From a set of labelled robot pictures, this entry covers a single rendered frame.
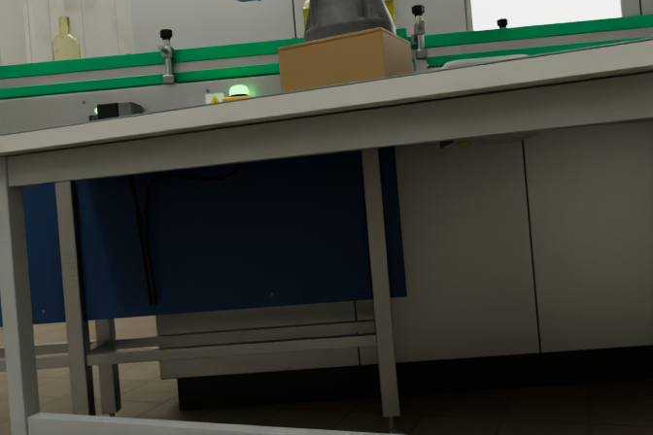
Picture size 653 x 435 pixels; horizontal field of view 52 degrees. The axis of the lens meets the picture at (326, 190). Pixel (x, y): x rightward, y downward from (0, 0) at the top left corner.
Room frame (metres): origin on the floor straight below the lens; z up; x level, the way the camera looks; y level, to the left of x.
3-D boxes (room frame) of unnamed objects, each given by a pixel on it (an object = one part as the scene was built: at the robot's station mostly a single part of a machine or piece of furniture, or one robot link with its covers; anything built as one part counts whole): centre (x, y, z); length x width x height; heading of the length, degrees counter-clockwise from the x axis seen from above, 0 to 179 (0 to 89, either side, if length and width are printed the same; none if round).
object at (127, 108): (1.54, 0.46, 0.79); 0.08 x 0.08 x 0.08; 87
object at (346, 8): (1.08, -0.06, 0.88); 0.15 x 0.15 x 0.10
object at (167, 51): (1.56, 0.35, 0.94); 0.07 x 0.04 x 0.13; 177
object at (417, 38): (1.57, -0.25, 0.95); 0.17 x 0.03 x 0.12; 177
